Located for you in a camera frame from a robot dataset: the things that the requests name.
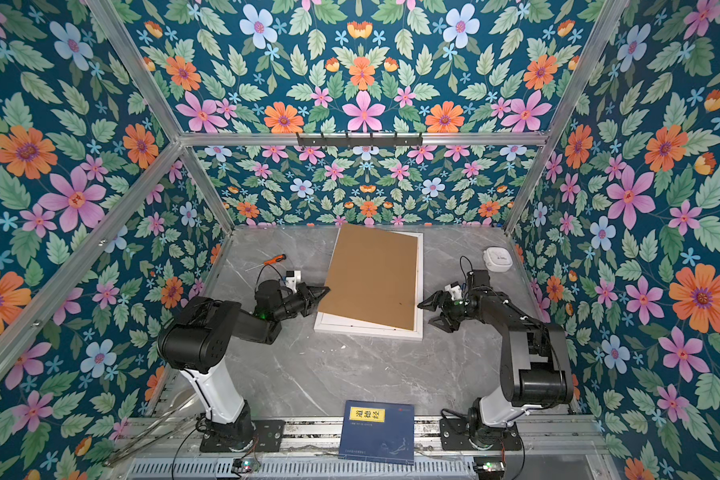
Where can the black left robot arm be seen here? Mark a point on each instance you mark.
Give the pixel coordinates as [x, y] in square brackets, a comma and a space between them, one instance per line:
[195, 343]

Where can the white round device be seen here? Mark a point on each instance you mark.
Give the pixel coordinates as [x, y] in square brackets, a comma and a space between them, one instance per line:
[497, 259]

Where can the black hook rail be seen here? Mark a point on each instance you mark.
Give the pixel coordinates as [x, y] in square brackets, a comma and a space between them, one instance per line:
[347, 140]

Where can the small circuit board right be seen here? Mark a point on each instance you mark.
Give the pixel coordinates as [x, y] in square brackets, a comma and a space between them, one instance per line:
[489, 470]

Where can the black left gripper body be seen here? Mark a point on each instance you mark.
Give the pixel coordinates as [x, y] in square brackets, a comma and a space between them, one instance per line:
[292, 305]

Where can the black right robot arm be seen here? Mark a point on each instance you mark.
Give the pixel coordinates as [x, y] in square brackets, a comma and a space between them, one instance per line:
[535, 369]

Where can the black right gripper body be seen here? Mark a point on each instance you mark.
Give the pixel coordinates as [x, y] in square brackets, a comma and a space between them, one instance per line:
[453, 311]

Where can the orange handled screwdriver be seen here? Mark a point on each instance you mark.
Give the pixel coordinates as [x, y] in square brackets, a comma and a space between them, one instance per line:
[270, 263]

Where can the small circuit board left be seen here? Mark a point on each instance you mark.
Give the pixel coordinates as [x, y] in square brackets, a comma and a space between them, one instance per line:
[245, 466]

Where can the small circuit board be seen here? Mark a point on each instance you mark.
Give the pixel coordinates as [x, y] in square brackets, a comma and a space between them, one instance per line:
[245, 466]
[489, 470]

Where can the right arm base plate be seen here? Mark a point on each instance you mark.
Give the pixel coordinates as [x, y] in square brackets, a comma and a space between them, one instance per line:
[459, 433]

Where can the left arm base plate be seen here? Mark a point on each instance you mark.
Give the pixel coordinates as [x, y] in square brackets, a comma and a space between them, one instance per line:
[263, 436]

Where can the brown frame backing board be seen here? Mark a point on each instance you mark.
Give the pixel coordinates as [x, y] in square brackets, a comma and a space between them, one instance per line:
[372, 276]

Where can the blue booklet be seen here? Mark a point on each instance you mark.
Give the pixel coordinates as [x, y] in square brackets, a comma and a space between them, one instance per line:
[378, 432]

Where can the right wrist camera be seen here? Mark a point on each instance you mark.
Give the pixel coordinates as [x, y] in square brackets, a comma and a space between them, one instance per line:
[455, 291]

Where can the white picture frame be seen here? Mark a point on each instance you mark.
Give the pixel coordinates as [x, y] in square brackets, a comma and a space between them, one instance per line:
[366, 330]

